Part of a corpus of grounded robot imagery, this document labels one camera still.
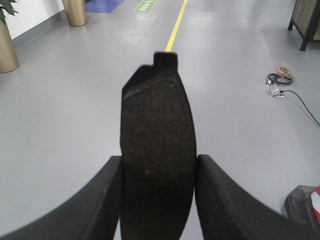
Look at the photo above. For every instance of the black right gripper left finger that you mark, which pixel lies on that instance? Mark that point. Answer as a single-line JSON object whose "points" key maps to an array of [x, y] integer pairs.
{"points": [[91, 214]]}

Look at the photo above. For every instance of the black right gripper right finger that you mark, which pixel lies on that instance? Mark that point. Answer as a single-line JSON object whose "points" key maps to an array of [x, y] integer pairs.
{"points": [[228, 212]]}

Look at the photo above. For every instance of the brake pad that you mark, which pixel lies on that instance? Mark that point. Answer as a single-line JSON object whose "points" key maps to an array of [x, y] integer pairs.
{"points": [[158, 146]]}

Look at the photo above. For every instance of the red white traffic cone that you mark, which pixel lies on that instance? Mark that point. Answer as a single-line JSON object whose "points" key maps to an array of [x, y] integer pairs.
{"points": [[298, 207]]}

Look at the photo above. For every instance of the yellow floor line tape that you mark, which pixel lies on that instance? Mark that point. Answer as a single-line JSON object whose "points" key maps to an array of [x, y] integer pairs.
{"points": [[176, 27]]}

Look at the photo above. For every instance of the near potted plant gold pot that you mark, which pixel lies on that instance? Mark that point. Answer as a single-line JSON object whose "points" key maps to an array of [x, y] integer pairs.
{"points": [[8, 57]]}

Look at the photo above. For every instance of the potted plant gold pot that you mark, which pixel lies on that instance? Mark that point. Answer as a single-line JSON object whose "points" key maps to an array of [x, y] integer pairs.
{"points": [[75, 12], [8, 57]]}

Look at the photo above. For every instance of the far potted plant gold pot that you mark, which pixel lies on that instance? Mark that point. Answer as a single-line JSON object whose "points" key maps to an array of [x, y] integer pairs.
{"points": [[75, 12]]}

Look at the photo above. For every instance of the green safety floor sticker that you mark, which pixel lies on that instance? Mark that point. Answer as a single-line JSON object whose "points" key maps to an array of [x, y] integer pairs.
{"points": [[145, 6]]}

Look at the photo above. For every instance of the black frame wooden crate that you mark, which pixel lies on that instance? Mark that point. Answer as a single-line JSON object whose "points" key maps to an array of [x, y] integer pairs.
{"points": [[306, 19]]}

